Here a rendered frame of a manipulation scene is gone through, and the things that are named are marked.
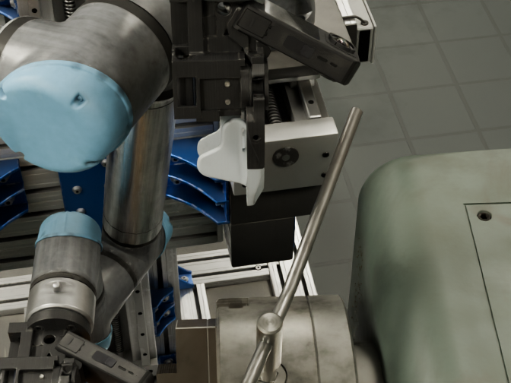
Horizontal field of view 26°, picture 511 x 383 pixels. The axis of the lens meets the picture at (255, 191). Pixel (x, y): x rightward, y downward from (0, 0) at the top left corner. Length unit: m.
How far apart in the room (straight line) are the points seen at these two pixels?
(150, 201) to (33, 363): 0.26
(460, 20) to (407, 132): 0.56
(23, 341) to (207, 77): 0.42
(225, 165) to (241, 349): 0.17
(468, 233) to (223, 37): 0.32
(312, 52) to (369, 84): 2.28
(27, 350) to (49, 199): 0.41
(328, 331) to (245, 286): 1.37
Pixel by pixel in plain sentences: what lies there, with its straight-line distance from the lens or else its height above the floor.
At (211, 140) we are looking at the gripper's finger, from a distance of 1.01.
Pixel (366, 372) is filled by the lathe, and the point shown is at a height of 1.19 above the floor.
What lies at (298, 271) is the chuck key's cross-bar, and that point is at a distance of 0.97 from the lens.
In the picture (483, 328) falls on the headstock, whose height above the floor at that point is 1.25.
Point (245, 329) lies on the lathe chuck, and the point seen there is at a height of 1.23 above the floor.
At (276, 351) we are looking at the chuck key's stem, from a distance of 0.95.
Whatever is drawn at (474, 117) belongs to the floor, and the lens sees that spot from 3.15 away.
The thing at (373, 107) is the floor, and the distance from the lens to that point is 3.14.
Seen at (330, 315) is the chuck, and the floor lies 1.23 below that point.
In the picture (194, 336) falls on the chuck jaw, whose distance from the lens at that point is 1.08.
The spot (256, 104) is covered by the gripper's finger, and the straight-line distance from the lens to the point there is 0.93.
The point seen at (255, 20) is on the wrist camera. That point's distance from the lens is 0.93.
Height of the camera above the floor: 2.05
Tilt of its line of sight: 45 degrees down
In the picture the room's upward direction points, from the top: straight up
